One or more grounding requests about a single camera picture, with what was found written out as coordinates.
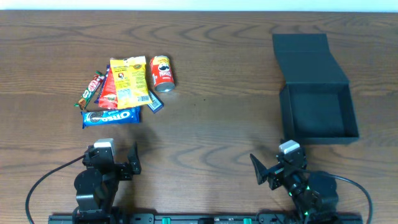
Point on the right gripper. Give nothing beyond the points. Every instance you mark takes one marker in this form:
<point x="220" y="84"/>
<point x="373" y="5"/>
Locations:
<point x="274" y="173"/>

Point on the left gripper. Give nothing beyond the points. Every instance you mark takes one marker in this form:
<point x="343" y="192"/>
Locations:
<point x="123" y="170"/>

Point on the blue Oreo cookie pack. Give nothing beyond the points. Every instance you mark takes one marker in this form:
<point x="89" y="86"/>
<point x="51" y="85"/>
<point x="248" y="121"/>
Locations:
<point x="100" y="118"/>

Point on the red snack bag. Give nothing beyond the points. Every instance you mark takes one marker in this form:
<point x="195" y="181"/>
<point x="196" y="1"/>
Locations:
<point x="108" y="97"/>

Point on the red Pringles can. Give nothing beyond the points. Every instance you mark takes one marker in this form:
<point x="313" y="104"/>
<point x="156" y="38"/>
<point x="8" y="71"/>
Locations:
<point x="161" y="72"/>

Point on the yellow snack bag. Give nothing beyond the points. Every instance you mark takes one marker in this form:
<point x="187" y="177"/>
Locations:
<point x="130" y="81"/>

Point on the black gift box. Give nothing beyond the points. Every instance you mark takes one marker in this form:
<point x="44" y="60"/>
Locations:
<point x="315" y="100"/>

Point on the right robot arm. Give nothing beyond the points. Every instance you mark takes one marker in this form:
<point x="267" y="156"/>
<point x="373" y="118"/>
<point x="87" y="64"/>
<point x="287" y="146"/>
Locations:
<point x="314" y="197"/>

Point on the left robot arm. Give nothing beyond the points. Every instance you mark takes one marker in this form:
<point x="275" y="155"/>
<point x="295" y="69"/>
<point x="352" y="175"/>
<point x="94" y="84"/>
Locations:
<point x="96" y="187"/>

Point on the small dark blue packet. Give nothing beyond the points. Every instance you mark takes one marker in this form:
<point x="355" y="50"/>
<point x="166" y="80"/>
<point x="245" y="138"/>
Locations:
<point x="156" y="104"/>

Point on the purple Dairy Milk bar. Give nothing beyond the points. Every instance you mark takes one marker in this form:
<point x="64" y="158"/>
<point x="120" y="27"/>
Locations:
<point x="102" y="85"/>

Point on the KitKat chocolate bar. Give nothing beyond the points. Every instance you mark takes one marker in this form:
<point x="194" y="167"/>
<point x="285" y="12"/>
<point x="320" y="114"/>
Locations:
<point x="89" y="92"/>

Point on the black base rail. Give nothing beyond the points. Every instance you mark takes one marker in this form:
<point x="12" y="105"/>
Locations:
<point x="147" y="218"/>

